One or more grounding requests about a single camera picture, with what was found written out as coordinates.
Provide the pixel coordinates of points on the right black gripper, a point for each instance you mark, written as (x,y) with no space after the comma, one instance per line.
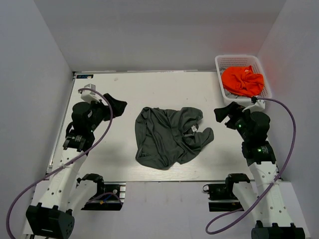
(221,113)

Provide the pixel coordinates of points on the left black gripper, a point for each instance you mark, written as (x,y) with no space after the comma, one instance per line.
(118,106)

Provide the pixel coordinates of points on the dark grey t-shirt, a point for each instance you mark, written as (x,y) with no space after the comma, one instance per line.
(165,137)

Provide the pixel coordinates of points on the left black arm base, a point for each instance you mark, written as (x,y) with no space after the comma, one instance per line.
(112,199)

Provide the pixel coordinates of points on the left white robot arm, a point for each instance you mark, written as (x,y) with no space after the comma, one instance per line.
(54,215)

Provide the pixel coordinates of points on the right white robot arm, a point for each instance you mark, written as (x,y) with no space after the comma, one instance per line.
(266,206)

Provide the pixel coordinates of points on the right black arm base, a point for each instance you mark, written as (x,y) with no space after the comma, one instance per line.
(219,199)

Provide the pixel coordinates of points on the light grey garment in basket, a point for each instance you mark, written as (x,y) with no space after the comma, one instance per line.
(233,96)

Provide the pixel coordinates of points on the orange t-shirt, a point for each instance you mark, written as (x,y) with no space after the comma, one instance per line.
(242,81)

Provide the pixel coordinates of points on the blue label sticker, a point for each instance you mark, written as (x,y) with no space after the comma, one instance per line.
(85,76)

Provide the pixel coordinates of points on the white perforated plastic basket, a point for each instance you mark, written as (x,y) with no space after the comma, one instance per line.
(222,62)

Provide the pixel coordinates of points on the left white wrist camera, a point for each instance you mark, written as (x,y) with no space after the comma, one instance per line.
(89,92)

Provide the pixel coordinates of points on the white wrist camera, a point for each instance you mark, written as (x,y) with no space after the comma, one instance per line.
(257,105)
(89,92)

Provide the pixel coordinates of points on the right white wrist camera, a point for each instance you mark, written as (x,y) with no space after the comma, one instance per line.
(257,105)

